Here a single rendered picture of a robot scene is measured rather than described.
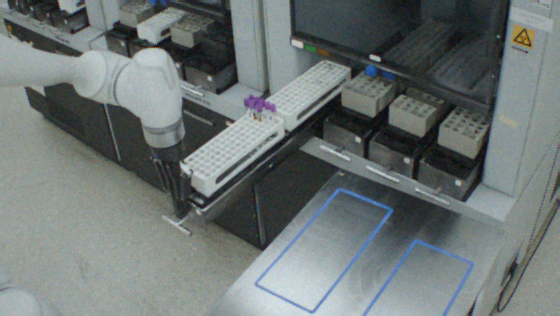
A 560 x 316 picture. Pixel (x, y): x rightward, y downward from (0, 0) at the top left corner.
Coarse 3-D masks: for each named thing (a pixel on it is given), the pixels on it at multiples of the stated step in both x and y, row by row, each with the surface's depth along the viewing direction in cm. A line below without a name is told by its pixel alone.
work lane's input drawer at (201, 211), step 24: (336, 96) 176; (312, 120) 169; (288, 144) 162; (264, 168) 157; (168, 192) 150; (192, 192) 147; (216, 192) 147; (240, 192) 153; (168, 216) 150; (192, 216) 149; (216, 216) 148
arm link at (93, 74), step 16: (0, 48) 83; (16, 48) 87; (32, 48) 92; (0, 64) 84; (16, 64) 87; (32, 64) 91; (48, 64) 95; (64, 64) 105; (80, 64) 120; (96, 64) 124; (112, 64) 126; (0, 80) 86; (16, 80) 89; (32, 80) 92; (48, 80) 97; (64, 80) 111; (80, 80) 121; (96, 80) 124; (112, 80) 125; (96, 96) 126; (112, 96) 127
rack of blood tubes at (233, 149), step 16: (240, 128) 159; (256, 128) 158; (272, 128) 157; (208, 144) 154; (224, 144) 154; (240, 144) 153; (256, 144) 154; (272, 144) 160; (192, 160) 150; (208, 160) 149; (224, 160) 148; (240, 160) 157; (192, 176) 145; (208, 176) 146; (224, 176) 152; (208, 192) 145
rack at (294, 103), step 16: (320, 64) 181; (336, 64) 180; (304, 80) 175; (320, 80) 174; (336, 80) 174; (272, 96) 169; (288, 96) 169; (304, 96) 168; (320, 96) 170; (288, 112) 164; (304, 112) 172; (288, 128) 164
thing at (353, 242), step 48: (336, 192) 144; (384, 192) 143; (288, 240) 133; (336, 240) 132; (384, 240) 131; (432, 240) 130; (480, 240) 129; (240, 288) 123; (288, 288) 122; (336, 288) 122; (384, 288) 121; (432, 288) 120; (480, 288) 119
